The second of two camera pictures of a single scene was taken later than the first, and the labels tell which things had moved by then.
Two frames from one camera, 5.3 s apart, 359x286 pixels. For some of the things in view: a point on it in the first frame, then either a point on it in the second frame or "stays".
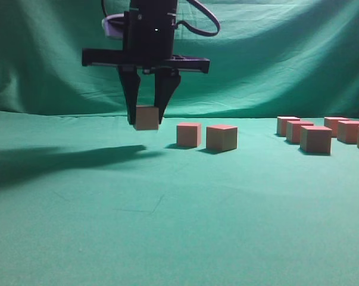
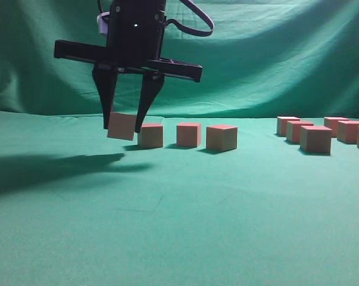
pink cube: x=189 y=134 stays
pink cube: x=221 y=137 stays
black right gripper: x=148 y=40 -> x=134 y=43
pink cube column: x=315 y=140 -> x=121 y=126
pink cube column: x=293 y=130 stays
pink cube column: x=281 y=124 stays
